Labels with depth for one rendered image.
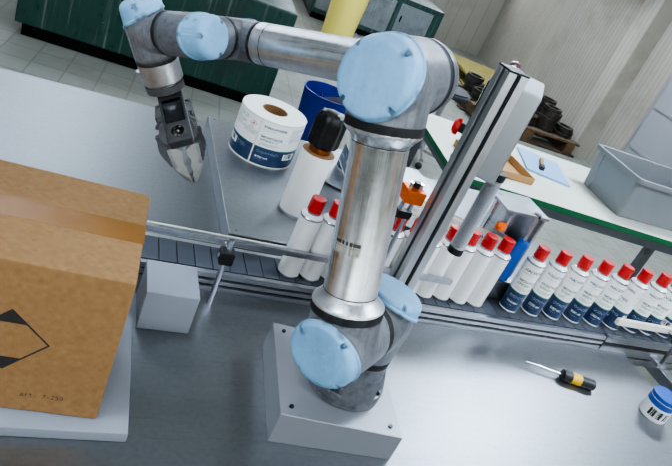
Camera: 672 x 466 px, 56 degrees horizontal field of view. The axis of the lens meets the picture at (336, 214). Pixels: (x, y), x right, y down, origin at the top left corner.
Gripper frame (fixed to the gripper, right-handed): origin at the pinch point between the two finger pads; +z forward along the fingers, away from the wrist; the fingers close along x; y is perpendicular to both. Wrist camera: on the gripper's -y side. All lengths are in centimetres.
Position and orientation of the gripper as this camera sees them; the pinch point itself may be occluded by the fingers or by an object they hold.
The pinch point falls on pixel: (192, 178)
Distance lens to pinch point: 130.7
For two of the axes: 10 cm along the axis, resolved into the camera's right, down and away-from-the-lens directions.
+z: 1.3, 8.1, 5.8
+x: -9.6, 2.4, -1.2
